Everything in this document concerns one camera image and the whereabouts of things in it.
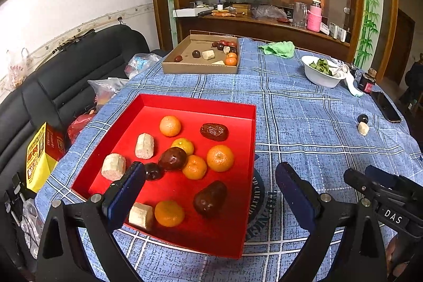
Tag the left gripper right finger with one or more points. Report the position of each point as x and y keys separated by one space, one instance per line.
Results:
x=361 y=253

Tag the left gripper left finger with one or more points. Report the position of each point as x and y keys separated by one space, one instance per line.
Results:
x=61 y=255

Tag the sugarcane chunk tray front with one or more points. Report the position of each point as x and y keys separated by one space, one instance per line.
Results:
x=141 y=216

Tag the beige sugarcane block large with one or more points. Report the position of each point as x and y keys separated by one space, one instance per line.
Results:
x=114 y=167

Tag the white sugarcane chunk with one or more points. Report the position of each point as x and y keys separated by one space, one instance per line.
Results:
x=363 y=128

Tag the beige sugarcane block small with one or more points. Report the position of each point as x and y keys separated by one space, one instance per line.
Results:
x=144 y=146

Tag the dark round plum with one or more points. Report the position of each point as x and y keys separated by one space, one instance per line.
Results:
x=363 y=118

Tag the red jujube date front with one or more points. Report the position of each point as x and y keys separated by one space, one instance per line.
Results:
x=209 y=201

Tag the small orange mandarin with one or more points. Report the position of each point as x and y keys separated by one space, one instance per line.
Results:
x=186 y=145

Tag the orange mandarin tray back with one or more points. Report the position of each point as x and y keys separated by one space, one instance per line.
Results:
x=170 y=126

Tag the large orange mandarin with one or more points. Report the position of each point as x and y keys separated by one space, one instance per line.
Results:
x=220 y=158

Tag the orange mandarin front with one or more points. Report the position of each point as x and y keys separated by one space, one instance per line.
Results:
x=169 y=213

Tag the person right hand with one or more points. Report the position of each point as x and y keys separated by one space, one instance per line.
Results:
x=389 y=252

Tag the black smartphone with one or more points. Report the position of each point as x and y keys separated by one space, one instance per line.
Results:
x=385 y=106

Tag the yellow red carton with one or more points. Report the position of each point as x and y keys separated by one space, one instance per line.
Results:
x=43 y=153

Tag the red plastic bag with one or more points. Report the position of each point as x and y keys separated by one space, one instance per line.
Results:
x=78 y=125

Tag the blue plaid tablecloth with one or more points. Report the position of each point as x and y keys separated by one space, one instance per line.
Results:
x=313 y=128

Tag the dark jar red label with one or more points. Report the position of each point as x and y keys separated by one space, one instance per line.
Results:
x=367 y=81

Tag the clear plastic bag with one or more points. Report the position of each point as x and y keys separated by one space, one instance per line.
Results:
x=105 y=90

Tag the black sofa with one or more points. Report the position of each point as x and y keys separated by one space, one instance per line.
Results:
x=58 y=91

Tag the white green cloth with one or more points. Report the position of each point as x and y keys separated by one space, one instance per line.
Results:
x=350 y=80

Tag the white bowl with greens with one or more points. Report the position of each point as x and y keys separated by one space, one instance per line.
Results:
x=322 y=72

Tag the clear bag blue label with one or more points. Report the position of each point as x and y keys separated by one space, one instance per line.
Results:
x=139 y=63

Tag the wooden sideboard counter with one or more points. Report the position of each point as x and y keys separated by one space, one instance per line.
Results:
x=266 y=31

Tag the brown cardboard box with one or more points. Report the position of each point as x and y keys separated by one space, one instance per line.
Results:
x=204 y=54

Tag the pink water bottle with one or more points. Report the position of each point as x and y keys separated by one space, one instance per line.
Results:
x=314 y=16

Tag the glass pitcher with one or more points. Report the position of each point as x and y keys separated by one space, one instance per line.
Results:
x=299 y=18

